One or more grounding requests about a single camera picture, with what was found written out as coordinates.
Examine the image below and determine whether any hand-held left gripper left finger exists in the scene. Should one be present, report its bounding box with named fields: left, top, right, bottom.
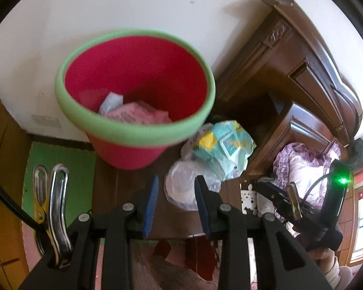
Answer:
left=18, top=175, right=160, bottom=290

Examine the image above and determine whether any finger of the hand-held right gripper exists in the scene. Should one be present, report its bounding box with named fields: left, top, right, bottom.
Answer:
left=272, top=201, right=295, bottom=222
left=256, top=181, right=288, bottom=202

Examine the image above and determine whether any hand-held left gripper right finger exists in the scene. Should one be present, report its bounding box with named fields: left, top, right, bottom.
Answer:
left=194, top=175, right=333, bottom=290

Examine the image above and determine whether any clear plastic bag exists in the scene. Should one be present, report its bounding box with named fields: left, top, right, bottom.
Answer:
left=164, top=160, right=222, bottom=212

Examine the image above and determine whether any teal wet wipes pack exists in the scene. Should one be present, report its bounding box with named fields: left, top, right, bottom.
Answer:
left=194, top=120, right=257, bottom=181

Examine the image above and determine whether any pink printed paper sheet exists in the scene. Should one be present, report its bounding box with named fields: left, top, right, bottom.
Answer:
left=103, top=102, right=173, bottom=124

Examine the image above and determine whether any red bin with green rim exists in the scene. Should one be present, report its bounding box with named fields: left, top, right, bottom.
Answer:
left=54, top=29, right=216, bottom=170

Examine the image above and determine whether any person's right hand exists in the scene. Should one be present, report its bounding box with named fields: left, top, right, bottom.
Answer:
left=309, top=246, right=341, bottom=279

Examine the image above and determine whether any metal spring clip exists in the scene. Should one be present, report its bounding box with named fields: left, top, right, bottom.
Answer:
left=285, top=182, right=303, bottom=220
left=33, top=164, right=72, bottom=268

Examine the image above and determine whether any brown and white patterned blanket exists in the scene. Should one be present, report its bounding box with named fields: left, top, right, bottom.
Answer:
left=240, top=187, right=276, bottom=218

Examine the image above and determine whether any purple and white cloth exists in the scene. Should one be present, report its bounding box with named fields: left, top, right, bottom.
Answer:
left=272, top=140, right=342, bottom=218

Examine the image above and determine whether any dark cloth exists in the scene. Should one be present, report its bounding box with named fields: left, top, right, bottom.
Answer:
left=349, top=138, right=363, bottom=170

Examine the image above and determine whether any green foam floor mat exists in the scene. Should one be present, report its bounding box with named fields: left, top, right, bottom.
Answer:
left=22, top=142, right=97, bottom=228

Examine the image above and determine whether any crumpled white tissue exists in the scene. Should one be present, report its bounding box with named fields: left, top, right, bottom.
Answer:
left=98, top=92, right=124, bottom=115

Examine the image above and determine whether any brown wooden headboard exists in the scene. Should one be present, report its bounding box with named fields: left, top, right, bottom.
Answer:
left=213, top=0, right=363, bottom=182

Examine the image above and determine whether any thick black braided cable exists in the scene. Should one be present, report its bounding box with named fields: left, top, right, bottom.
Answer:
left=305, top=172, right=332, bottom=200

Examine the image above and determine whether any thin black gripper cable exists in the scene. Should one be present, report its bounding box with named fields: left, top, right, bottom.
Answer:
left=0, top=174, right=46, bottom=234

